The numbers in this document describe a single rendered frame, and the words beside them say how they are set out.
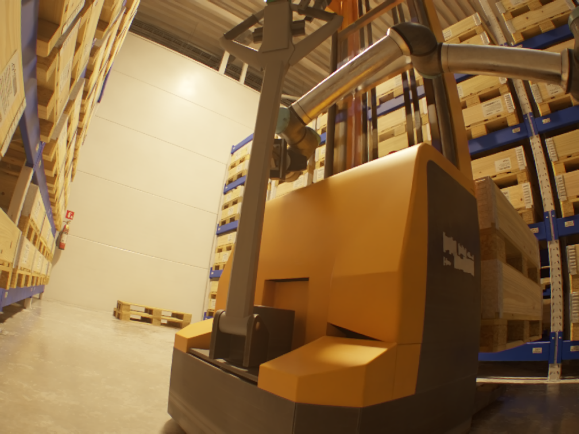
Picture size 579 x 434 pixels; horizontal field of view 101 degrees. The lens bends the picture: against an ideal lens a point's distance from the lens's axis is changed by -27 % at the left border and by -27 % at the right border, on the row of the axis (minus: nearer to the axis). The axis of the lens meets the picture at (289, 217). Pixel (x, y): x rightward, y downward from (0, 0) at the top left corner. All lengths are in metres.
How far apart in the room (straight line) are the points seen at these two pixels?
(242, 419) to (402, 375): 0.34
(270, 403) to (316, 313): 0.29
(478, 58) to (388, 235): 0.73
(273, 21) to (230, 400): 1.09
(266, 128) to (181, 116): 6.69
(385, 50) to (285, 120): 0.40
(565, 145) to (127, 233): 6.50
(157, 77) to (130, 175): 2.43
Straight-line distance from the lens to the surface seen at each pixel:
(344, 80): 1.10
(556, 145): 2.96
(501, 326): 1.31
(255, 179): 0.81
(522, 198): 2.83
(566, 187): 2.80
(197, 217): 6.92
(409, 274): 0.68
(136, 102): 7.37
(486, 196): 1.36
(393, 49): 1.13
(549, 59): 1.19
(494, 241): 1.31
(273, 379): 0.63
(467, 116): 3.34
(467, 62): 1.21
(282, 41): 1.08
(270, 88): 0.97
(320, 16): 1.10
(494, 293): 1.26
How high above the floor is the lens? 0.41
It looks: 18 degrees up
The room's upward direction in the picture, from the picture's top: 6 degrees clockwise
